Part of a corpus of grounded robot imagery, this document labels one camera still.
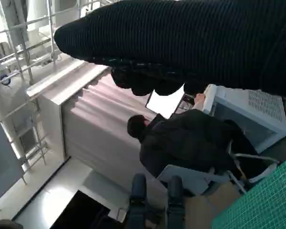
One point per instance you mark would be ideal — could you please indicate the dark grey panel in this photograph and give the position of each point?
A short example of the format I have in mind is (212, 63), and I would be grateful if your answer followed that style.
(2, 143)

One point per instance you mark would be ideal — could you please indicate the green cutting mat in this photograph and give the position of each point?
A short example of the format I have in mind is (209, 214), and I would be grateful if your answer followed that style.
(257, 205)

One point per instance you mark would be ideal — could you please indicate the grey office chair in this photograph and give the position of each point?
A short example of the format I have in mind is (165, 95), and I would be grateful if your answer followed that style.
(186, 180)

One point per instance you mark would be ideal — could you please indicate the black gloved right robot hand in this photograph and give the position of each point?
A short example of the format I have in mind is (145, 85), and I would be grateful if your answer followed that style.
(181, 43)

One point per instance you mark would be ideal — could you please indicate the metal shelving rack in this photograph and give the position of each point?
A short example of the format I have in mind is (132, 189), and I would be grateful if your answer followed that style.
(17, 60)

